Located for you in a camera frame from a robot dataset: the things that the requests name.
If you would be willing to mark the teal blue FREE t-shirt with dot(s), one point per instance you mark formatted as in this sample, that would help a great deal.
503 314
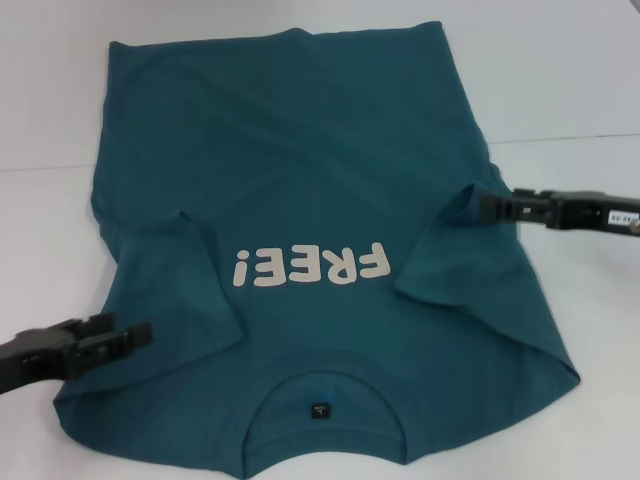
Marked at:
300 150

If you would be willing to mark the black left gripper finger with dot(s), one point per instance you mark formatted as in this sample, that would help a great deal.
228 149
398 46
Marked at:
92 322
110 345

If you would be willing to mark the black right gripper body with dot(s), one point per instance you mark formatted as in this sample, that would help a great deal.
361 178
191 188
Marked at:
590 210

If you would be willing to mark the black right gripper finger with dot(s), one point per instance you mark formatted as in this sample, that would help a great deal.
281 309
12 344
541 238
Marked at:
505 210
530 192

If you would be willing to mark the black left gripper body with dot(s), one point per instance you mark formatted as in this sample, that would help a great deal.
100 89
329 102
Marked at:
30 357

